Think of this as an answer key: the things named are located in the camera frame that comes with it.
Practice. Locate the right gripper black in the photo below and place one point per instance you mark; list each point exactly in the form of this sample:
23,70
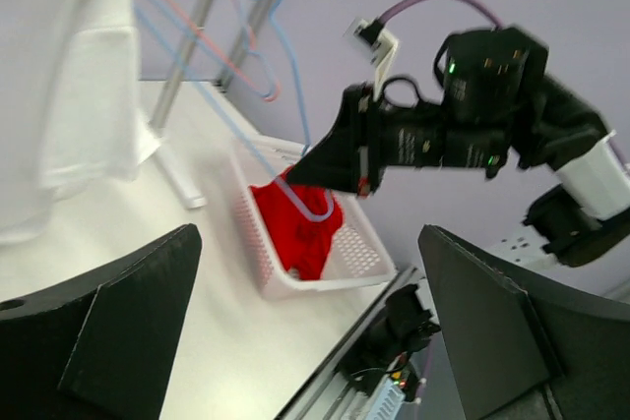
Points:
396,128

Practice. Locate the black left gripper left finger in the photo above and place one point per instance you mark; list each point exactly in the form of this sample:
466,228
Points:
100,345

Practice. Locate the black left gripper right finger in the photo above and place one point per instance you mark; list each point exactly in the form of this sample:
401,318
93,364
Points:
521,345

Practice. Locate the red t shirt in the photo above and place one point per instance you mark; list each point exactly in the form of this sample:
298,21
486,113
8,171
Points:
302,245

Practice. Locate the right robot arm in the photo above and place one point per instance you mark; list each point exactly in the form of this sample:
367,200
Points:
497,98

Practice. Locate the white t shirt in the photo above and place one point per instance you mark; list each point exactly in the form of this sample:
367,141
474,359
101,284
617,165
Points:
70,105

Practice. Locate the white plastic basket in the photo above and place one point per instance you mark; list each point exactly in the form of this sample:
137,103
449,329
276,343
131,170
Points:
357,258

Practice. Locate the pink wire hanger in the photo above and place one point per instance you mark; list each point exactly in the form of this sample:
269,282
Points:
195,30

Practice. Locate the white slotted cable duct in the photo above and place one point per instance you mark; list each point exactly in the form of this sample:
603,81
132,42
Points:
386,402

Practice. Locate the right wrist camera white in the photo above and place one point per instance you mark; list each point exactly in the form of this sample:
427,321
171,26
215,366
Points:
378,46

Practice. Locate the aluminium rail frame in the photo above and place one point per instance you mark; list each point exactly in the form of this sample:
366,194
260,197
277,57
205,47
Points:
398,324

